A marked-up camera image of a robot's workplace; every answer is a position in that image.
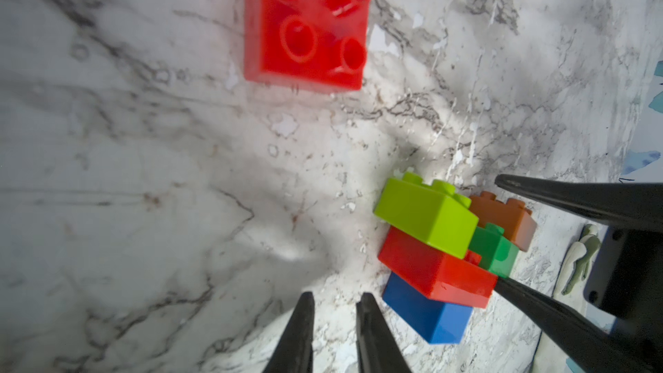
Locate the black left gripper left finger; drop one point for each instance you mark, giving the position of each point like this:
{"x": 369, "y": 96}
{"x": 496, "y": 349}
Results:
{"x": 294, "y": 351}

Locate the red lego brick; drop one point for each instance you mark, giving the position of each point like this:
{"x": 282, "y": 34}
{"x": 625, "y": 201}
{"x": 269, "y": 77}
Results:
{"x": 314, "y": 45}
{"x": 435, "y": 274}

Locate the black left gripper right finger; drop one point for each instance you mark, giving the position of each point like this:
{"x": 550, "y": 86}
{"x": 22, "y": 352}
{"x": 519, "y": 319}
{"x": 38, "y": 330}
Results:
{"x": 376, "y": 347}

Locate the dark green lego brick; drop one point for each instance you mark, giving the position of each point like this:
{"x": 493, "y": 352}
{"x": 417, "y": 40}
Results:
{"x": 498, "y": 254}

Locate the blue lego brick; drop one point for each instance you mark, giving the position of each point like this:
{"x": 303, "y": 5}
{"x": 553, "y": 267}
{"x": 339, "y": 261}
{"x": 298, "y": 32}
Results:
{"x": 438, "y": 323}

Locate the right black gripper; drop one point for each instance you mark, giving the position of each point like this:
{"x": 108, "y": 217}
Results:
{"x": 625, "y": 281}

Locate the orange lego brick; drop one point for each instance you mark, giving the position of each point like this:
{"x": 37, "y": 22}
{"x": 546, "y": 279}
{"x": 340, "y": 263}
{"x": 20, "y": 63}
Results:
{"x": 511, "y": 215}

